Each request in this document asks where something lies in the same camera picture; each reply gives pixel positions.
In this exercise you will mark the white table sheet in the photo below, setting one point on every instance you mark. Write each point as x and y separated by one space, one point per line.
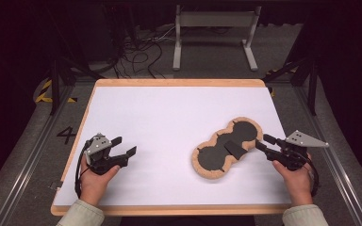
169 109

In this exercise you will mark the aluminium floor rail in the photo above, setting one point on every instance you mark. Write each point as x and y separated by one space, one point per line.
31 157
336 163

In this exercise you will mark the white metal stand frame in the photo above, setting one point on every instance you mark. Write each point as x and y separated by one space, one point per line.
215 19

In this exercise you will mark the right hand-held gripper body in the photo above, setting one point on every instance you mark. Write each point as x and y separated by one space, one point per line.
295 153

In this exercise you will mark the black metal tripod stand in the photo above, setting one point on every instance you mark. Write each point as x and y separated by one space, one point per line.
311 88
55 81

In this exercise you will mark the double-round cork board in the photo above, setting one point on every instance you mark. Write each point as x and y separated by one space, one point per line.
212 157

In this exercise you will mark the person's left hand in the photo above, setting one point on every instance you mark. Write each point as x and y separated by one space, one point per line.
95 185

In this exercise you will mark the small metal table bracket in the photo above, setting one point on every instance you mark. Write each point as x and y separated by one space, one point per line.
56 185

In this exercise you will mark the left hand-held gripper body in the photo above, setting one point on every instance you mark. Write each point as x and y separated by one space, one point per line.
99 147

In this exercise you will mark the person's right hand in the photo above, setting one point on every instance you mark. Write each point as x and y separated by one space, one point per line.
297 185

